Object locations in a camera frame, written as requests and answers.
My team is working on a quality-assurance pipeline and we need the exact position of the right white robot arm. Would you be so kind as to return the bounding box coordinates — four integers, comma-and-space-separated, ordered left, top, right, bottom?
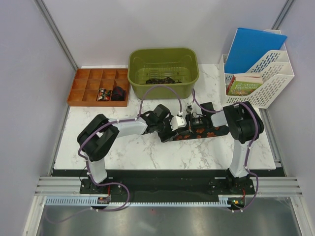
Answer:
180, 101, 264, 194

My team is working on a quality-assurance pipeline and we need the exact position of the grey slotted cable duct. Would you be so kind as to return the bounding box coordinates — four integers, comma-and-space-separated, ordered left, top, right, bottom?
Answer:
45, 196, 239, 207

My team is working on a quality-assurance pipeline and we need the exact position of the dark tie in basin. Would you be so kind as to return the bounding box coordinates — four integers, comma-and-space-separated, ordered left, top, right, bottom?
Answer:
144, 77, 182, 85

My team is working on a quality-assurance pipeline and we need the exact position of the black orange floral tie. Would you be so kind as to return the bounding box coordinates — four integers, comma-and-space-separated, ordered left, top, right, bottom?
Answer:
172, 125, 229, 141

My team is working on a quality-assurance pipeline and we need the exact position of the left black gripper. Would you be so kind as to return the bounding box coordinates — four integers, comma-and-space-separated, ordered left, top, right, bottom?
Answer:
155, 115, 178, 143

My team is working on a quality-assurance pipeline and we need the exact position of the rolled dark navy tie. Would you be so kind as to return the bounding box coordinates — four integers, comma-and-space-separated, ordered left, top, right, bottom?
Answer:
111, 86, 126, 101

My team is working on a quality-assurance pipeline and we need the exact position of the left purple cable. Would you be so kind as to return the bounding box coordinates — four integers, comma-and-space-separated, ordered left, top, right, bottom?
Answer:
45, 85, 183, 224

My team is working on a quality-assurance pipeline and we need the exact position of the rolled colourful floral tie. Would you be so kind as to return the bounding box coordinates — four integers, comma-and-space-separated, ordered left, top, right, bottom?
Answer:
96, 88, 112, 102

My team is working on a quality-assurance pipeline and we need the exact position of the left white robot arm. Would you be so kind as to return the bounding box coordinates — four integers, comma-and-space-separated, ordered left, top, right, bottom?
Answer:
77, 104, 186, 193

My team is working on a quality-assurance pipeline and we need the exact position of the olive green plastic basin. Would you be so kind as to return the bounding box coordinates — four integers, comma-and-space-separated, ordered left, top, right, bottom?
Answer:
127, 48, 199, 99

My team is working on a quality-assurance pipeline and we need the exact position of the green treehouse book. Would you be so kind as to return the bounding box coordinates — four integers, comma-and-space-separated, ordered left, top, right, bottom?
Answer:
226, 73, 263, 96

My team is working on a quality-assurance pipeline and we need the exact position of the orange compartment tray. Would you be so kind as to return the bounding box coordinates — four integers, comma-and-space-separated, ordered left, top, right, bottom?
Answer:
67, 68, 130, 107

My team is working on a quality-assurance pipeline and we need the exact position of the aluminium frame rail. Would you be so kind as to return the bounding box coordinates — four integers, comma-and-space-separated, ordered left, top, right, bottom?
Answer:
35, 177, 302, 197

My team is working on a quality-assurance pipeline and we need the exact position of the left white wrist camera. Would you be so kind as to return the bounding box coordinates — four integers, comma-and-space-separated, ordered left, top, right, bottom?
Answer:
170, 116, 186, 130

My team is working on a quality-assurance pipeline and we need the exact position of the blue folder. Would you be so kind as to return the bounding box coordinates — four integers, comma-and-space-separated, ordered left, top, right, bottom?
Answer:
224, 28, 287, 74

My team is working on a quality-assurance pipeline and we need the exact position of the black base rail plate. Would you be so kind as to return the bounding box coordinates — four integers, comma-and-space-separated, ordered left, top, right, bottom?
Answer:
52, 170, 255, 202

